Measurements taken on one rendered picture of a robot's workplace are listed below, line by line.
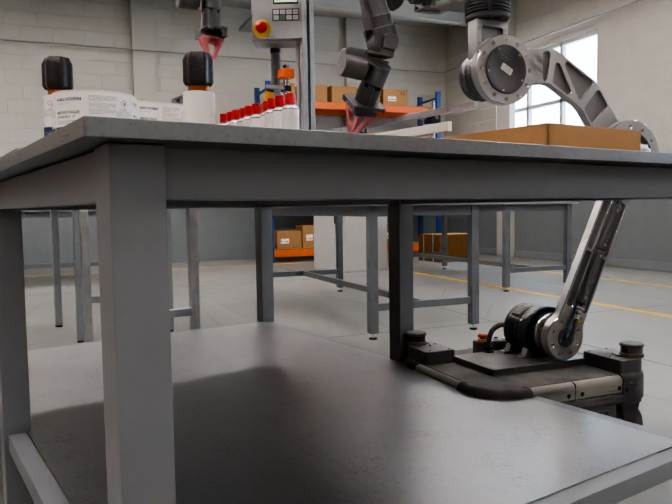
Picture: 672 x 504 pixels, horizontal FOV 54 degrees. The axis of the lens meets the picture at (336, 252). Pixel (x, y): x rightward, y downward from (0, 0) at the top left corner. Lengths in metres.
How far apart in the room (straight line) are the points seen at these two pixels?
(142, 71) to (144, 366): 9.06
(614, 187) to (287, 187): 0.67
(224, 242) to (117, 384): 9.12
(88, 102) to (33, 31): 8.20
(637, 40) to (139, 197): 7.87
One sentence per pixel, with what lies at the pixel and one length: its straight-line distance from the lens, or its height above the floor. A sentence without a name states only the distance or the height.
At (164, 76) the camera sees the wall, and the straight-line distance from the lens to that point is 9.86.
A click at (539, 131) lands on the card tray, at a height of 0.86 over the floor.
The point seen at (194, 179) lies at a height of 0.77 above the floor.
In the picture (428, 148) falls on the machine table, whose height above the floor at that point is 0.82.
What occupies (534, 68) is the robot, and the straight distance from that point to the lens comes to 2.09.
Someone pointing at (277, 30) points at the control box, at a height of 1.32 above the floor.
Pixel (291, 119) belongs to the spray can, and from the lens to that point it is 1.99.
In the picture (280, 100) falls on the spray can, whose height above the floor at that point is 1.07.
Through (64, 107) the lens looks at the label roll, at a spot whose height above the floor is 0.99.
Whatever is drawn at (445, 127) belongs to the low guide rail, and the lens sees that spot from 1.40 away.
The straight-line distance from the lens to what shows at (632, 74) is 8.36.
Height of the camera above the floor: 0.74
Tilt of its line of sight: 4 degrees down
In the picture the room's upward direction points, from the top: 1 degrees counter-clockwise
